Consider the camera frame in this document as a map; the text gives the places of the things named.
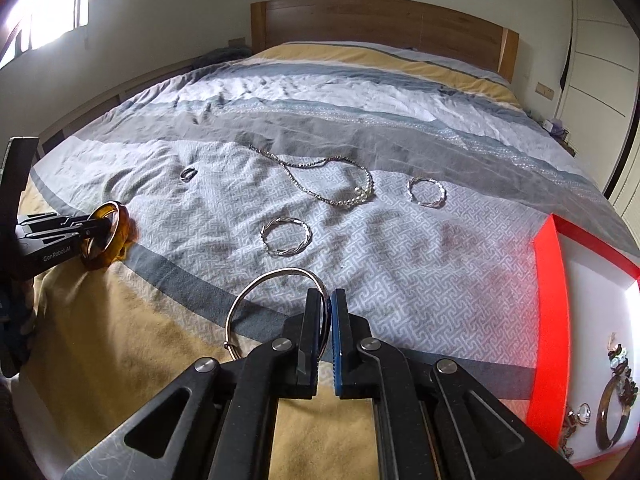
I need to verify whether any beaded bracelet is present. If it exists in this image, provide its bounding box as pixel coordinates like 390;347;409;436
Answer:
605;332;640;406

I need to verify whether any dark cloth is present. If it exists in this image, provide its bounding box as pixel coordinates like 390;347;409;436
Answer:
192;47;251;68

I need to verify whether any amber resin bangle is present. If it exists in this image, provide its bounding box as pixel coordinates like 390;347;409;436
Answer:
80;201;137;272

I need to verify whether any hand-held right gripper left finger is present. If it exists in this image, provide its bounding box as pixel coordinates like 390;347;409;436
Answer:
62;289;331;480

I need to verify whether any wooden headboard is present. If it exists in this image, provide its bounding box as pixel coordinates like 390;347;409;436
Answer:
250;0;521;83

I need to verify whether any person's left hand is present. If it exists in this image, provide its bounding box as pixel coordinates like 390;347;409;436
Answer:
0;282;35;378

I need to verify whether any window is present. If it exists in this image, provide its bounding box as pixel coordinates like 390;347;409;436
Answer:
0;0;98;68

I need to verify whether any silver pearl necklace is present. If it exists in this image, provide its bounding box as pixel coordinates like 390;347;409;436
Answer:
248;144;376;209

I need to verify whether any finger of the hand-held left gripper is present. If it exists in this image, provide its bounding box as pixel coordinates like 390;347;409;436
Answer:
27;226;111;256
20;212;109;229

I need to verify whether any white wardrobe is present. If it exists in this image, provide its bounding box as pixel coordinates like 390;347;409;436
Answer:
555;0;640;201

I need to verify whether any red shallow box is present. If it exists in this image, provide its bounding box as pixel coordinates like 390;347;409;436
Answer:
532;212;640;466

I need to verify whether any brown stone bangle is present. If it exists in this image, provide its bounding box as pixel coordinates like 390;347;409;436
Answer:
595;377;636;451

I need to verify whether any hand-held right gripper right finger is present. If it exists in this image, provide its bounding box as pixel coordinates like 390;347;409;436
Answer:
331;289;583;480

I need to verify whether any bed with striped duvet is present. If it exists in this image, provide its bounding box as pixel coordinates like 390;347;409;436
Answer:
20;42;616;480

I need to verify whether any plain silver bangle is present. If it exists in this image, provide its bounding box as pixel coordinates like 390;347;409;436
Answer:
225;267;333;361

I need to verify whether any twisted silver bracelet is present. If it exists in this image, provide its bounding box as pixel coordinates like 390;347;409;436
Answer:
407;176;446;208
260;217;313;258

